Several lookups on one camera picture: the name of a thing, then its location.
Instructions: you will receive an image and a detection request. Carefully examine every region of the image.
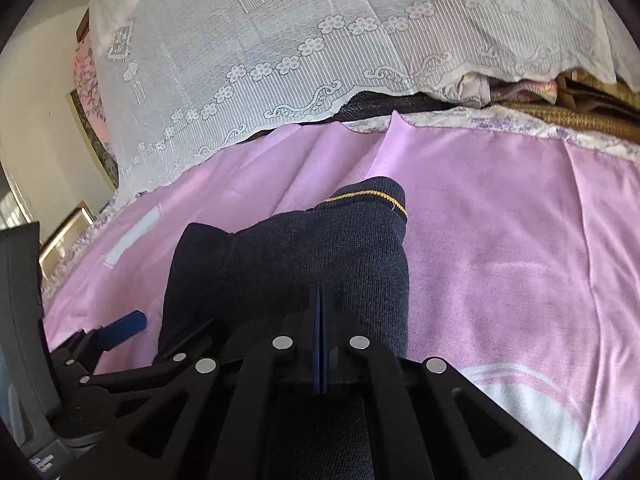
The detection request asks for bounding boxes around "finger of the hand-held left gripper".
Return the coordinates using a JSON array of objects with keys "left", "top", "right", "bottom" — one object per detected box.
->
[
  {"left": 64, "top": 310, "right": 148, "bottom": 363},
  {"left": 80, "top": 316, "right": 231, "bottom": 390}
]

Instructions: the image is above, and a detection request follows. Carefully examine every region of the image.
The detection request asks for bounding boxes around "woven straw mat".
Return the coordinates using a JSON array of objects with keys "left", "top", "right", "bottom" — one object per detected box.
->
[{"left": 495, "top": 72, "right": 640, "bottom": 143}]

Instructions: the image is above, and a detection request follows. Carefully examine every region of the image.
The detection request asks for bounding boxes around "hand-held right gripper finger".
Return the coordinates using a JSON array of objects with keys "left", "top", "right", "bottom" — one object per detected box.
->
[
  {"left": 65, "top": 287, "right": 321, "bottom": 480},
  {"left": 320, "top": 287, "right": 583, "bottom": 480}
]

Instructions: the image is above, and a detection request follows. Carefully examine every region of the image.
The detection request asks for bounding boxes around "window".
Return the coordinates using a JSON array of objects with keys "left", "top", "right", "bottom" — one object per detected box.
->
[{"left": 0, "top": 170, "right": 31, "bottom": 233}]

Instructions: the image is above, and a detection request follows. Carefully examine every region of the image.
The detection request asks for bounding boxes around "pink blanket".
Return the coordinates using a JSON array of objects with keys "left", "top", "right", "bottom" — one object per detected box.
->
[{"left": 42, "top": 110, "right": 640, "bottom": 480}]

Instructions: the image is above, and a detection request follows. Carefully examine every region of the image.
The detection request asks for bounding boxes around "white lace cloth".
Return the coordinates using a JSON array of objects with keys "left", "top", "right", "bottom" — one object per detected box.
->
[{"left": 87, "top": 0, "right": 621, "bottom": 193}]

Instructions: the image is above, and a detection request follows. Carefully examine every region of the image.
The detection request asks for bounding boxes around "dark green patterned panel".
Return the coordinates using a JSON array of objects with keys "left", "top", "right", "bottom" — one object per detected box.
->
[{"left": 67, "top": 90, "right": 121, "bottom": 191}]

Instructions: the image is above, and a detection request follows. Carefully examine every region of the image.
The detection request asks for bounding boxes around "wooden bed rail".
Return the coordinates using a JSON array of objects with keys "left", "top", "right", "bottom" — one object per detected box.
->
[{"left": 39, "top": 202, "right": 96, "bottom": 273}]

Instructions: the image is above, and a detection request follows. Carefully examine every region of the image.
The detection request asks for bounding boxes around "folded beige quilt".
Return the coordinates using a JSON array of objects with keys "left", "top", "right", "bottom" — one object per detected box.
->
[{"left": 452, "top": 72, "right": 558, "bottom": 108}]

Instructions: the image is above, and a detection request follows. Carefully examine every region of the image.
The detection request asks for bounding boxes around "dark cloth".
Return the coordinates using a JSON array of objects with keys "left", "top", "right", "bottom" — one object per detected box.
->
[{"left": 325, "top": 91, "right": 451, "bottom": 123}]

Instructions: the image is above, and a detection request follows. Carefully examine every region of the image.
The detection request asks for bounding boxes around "navy knit sweater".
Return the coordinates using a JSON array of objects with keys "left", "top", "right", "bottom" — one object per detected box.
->
[{"left": 157, "top": 176, "right": 410, "bottom": 480}]

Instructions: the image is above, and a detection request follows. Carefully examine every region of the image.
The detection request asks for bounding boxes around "pink floral quilt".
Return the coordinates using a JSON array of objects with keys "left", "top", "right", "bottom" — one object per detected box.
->
[{"left": 74, "top": 10, "right": 118, "bottom": 161}]

